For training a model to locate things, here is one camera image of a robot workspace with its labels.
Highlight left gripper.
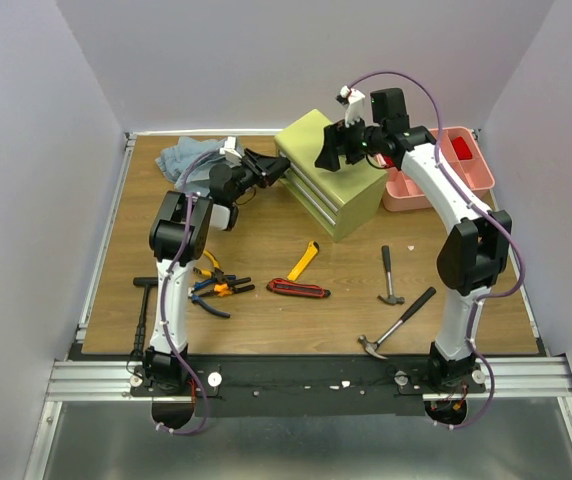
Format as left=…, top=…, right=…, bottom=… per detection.
left=229, top=148, right=290, bottom=203

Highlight green metal tool chest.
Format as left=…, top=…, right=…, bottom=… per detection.
left=275, top=109, right=387, bottom=242

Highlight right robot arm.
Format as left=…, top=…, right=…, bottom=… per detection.
left=315, top=86, right=512, bottom=392

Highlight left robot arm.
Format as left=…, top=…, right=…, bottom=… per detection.
left=143, top=147, right=290, bottom=395

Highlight blue grey cloth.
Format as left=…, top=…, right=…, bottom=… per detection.
left=155, top=136, right=244, bottom=195

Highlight yellow utility knife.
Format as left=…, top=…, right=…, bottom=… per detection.
left=287, top=241, right=319, bottom=282

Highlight small black claw hammer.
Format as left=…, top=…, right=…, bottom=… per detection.
left=377, top=245, right=405, bottom=305

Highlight red black utility knife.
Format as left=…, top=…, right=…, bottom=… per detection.
left=266, top=278, right=331, bottom=299

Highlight pink divided organizer tray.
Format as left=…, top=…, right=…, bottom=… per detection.
left=382, top=126, right=495, bottom=212

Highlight red item in tray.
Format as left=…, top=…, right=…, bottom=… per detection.
left=451, top=137, right=474, bottom=160

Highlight large black claw hammer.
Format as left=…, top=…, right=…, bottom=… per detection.
left=358, top=287, right=436, bottom=360

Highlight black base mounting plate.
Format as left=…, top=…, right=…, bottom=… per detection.
left=128, top=355, right=486, bottom=418

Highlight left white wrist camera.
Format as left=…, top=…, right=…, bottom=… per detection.
left=219, top=136, right=243, bottom=163

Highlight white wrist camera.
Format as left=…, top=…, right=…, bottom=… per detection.
left=336, top=85, right=365, bottom=127
left=219, top=136, right=243, bottom=163

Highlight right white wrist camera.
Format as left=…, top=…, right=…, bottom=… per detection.
left=336, top=85, right=365, bottom=127

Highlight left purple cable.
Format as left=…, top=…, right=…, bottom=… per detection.
left=153, top=149, right=227, bottom=438

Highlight purple cable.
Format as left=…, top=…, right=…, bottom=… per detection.
left=153, top=149, right=227, bottom=438
left=348, top=72, right=526, bottom=432

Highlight yellow handled pliers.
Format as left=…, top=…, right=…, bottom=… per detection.
left=193, top=249, right=235, bottom=283

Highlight orange black handled pliers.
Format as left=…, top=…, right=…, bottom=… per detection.
left=200, top=277, right=255, bottom=298

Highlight blue handled pliers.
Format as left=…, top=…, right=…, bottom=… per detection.
left=188, top=275, right=237, bottom=319

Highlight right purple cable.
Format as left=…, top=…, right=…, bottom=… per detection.
left=348, top=72, right=526, bottom=432

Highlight black t-handle tool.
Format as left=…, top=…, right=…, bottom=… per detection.
left=131, top=277, right=158, bottom=359

